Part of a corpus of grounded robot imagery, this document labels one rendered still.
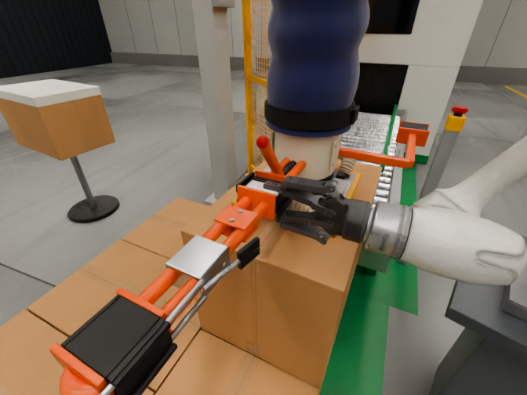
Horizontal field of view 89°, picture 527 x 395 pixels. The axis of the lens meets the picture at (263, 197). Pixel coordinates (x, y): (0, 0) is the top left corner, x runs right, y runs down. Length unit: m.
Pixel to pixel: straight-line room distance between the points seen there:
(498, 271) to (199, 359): 0.77
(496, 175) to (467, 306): 0.42
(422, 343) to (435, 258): 1.31
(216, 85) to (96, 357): 1.91
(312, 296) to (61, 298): 0.94
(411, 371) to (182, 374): 1.11
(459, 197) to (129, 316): 0.58
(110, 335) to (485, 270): 0.48
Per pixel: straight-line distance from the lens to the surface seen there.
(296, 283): 0.59
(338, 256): 0.62
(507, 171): 0.64
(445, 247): 0.47
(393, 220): 0.47
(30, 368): 1.14
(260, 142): 0.49
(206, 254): 0.40
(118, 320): 0.35
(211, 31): 2.07
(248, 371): 0.92
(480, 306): 0.96
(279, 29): 0.63
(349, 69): 0.65
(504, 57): 10.36
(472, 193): 0.64
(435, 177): 1.76
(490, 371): 1.23
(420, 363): 1.71
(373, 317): 1.76
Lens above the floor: 1.38
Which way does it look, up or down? 33 degrees down
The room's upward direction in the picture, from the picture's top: straight up
